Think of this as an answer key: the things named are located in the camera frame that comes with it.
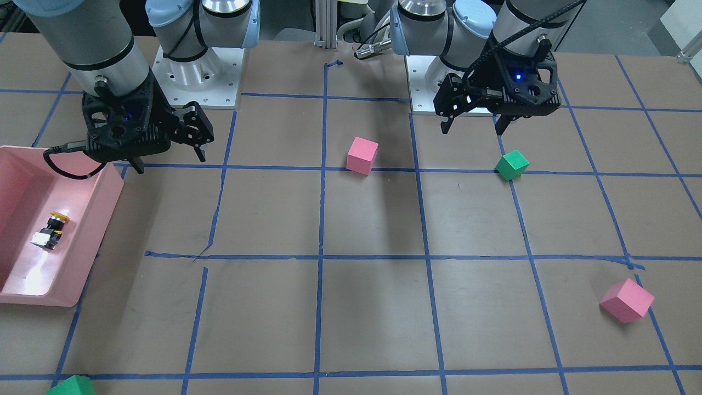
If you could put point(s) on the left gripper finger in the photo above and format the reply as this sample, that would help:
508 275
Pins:
451 101
503 121

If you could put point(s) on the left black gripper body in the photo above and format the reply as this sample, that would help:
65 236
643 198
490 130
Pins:
476 90

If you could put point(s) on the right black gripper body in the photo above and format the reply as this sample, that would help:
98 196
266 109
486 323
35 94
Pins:
166 117

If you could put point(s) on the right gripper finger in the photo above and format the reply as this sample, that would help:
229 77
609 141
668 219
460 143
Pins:
194 128
137 164

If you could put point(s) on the yellow push button switch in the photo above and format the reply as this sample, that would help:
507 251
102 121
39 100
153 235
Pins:
49 236

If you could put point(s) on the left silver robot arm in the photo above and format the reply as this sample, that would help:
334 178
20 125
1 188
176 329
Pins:
464 33

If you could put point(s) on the green cube near left arm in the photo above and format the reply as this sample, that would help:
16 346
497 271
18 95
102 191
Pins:
511 165

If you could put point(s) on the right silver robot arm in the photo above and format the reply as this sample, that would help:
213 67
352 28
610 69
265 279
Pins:
97 45

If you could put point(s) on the pink plastic bin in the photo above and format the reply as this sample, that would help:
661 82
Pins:
30 191

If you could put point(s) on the pink cube centre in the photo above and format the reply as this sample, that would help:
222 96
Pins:
361 155

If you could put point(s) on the pink cube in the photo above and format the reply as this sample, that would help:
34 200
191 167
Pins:
627 301
361 155

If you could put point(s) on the pink cube far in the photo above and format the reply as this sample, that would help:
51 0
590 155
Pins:
627 301

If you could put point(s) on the green cube near bin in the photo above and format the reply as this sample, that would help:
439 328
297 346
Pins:
74 385

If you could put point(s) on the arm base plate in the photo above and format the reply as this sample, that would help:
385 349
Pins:
424 73
213 80

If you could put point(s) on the aluminium frame post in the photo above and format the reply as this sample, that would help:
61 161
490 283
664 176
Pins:
325 24

